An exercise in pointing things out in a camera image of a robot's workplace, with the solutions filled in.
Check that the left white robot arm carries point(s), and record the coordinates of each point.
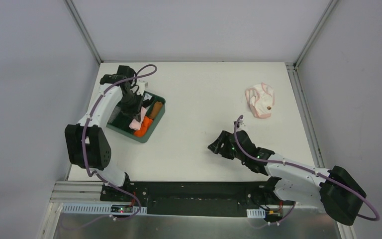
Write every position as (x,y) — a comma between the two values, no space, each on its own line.
(119,94)

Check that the white slotted cable duct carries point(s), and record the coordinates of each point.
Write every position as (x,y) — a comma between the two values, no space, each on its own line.
(103,209)

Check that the small white cable duct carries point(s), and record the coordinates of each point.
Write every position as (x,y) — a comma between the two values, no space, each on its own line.
(256,213)

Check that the black white rolled cloth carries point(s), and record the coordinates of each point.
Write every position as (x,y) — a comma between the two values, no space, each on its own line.
(148,100)

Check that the pink underwear navy trim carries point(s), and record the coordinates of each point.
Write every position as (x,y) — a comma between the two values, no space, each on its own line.
(136,123)

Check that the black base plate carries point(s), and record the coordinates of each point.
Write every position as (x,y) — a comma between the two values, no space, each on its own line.
(211,199)

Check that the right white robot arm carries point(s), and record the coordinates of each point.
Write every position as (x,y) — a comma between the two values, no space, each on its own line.
(329,190)

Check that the green compartment tray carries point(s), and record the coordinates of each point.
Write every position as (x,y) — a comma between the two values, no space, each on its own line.
(121,123)

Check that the grey striped rolled cloth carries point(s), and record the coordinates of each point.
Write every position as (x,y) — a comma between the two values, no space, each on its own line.
(114,114)

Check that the right side aluminium rail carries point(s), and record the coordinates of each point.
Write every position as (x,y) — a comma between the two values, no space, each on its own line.
(305,114)

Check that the aluminium rail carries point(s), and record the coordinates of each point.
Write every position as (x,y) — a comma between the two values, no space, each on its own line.
(97,192)
(305,114)

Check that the white underwear pink trim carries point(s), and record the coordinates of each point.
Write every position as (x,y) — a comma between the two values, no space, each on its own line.
(260,99)

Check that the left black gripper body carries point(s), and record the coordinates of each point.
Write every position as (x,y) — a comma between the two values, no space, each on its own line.
(131,103)

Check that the orange rolled cloth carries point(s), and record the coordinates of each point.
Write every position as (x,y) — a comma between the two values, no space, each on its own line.
(144,127)

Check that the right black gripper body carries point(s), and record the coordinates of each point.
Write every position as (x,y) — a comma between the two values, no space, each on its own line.
(226,145)

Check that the aluminium front rail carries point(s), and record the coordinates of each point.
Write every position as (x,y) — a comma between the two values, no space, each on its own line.
(97,192)

